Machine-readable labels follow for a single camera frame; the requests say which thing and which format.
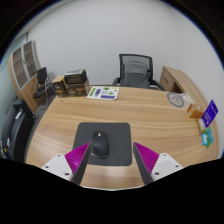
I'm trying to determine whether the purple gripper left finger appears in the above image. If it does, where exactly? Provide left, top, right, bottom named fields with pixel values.
left=40, top=142, right=92, bottom=185

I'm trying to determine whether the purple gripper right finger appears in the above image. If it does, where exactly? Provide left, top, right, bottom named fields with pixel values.
left=132, top=142, right=184, bottom=185

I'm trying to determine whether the black computer mouse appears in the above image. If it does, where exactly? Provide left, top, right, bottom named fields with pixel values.
left=91, top=131, right=110, bottom=159

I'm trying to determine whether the dark grey mouse pad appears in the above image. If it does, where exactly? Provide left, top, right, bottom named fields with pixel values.
left=73, top=122, right=132, bottom=166

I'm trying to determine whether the blue small box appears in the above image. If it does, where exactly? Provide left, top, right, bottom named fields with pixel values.
left=202, top=133, right=208, bottom=146

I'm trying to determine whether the small tan box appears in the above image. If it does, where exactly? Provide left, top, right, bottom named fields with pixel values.
left=196, top=119, right=206, bottom=134

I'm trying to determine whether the orange cardboard box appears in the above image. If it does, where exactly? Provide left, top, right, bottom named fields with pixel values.
left=187, top=103, right=204, bottom=118

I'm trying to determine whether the round grey disc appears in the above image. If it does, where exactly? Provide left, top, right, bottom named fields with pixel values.
left=167, top=92, right=184, bottom=108

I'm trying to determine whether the white green leaflet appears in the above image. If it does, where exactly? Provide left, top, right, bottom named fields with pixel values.
left=88, top=86, right=119, bottom=100

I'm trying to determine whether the small brown box left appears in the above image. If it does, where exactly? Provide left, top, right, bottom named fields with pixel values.
left=52, top=75, right=67, bottom=97

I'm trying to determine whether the brown cardboard box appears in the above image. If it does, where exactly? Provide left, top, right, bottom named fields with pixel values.
left=65, top=79, right=90, bottom=97

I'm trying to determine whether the purple standing card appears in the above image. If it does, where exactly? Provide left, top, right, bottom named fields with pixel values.
left=202, top=101, right=218, bottom=127

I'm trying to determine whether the wooden side desk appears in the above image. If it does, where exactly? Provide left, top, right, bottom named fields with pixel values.
left=160, top=66, right=208, bottom=110

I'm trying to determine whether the black box on top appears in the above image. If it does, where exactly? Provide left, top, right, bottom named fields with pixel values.
left=65, top=69, right=87, bottom=84

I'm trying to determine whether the black side chair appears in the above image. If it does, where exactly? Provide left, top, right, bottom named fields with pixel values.
left=33, top=67, right=55, bottom=102

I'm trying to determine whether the grey mesh office chair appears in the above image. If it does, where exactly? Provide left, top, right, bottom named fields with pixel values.
left=113, top=54, right=165, bottom=91

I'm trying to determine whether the wooden wall cabinet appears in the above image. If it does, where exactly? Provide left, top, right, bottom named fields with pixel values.
left=8, top=40, right=44, bottom=112

